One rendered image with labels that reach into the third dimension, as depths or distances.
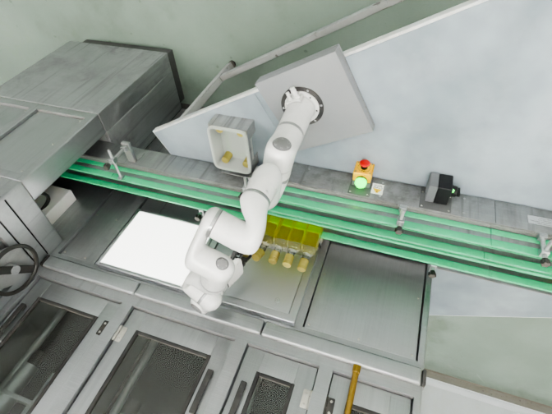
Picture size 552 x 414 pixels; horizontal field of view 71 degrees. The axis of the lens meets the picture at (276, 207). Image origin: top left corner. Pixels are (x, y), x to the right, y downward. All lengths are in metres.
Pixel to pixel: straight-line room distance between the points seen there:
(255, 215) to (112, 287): 0.90
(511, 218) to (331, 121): 0.72
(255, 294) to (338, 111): 0.77
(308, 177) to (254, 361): 0.73
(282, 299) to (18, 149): 1.32
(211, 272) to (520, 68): 1.04
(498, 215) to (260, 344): 0.97
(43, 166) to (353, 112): 1.28
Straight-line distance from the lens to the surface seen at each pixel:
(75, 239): 2.05
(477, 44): 1.31
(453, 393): 4.82
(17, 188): 1.83
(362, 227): 1.53
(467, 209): 1.57
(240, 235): 1.04
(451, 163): 1.53
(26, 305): 1.93
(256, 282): 1.60
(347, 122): 1.42
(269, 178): 1.10
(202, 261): 1.09
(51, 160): 1.91
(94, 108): 2.12
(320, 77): 1.34
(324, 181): 1.56
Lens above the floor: 1.95
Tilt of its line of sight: 39 degrees down
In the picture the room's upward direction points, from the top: 155 degrees counter-clockwise
